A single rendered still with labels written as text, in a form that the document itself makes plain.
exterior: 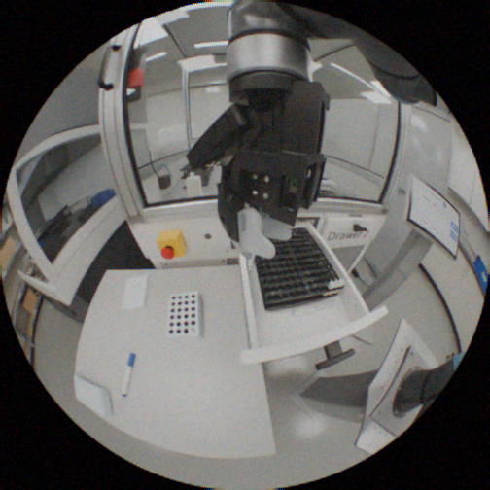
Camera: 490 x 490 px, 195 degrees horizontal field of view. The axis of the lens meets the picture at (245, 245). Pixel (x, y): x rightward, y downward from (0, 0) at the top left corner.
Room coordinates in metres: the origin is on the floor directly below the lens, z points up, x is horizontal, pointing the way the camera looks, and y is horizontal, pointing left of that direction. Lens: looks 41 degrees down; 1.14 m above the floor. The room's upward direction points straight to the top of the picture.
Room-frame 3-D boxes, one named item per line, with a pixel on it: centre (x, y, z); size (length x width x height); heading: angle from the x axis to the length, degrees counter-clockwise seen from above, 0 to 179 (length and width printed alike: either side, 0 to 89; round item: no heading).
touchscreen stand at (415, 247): (0.32, -1.06, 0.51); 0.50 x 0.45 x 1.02; 142
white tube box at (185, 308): (0.12, 0.16, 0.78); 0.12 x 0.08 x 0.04; 12
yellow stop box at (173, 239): (0.30, 0.22, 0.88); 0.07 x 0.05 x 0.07; 96
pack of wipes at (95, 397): (-0.22, 0.42, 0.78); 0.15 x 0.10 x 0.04; 103
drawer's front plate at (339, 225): (0.39, -0.41, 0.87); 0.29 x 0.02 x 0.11; 96
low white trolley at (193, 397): (0.01, 0.27, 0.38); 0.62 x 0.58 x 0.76; 96
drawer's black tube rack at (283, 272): (0.23, -0.11, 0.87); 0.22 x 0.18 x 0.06; 6
